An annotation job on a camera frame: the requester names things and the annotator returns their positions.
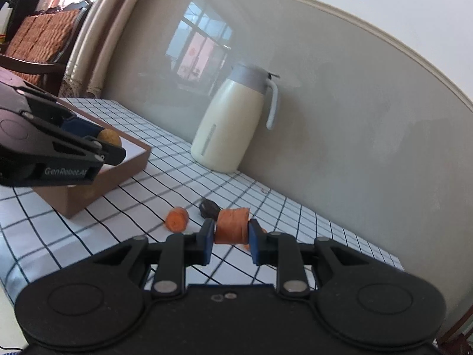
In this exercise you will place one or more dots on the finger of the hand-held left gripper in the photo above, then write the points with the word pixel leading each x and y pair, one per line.
pixel 79 125
pixel 111 155

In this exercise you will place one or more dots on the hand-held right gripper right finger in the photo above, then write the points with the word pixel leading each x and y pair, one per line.
pixel 254 244

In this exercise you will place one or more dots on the beige embroidered curtain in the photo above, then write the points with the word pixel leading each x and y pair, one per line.
pixel 99 44

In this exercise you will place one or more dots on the dark wooden furniture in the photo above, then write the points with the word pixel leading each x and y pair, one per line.
pixel 460 332

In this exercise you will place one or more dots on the wooden woven-back chair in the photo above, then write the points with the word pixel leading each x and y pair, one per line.
pixel 48 33

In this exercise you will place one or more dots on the brown cardboard box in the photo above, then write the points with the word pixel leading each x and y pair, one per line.
pixel 111 185

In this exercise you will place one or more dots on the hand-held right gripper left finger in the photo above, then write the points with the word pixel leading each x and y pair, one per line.
pixel 207 244

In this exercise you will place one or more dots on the yellow-brown fruit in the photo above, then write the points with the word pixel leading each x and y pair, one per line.
pixel 111 138

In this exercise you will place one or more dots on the cream thermos jug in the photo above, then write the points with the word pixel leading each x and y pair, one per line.
pixel 229 129

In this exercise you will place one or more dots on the white black checked tablecloth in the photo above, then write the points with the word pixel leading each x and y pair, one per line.
pixel 258 199

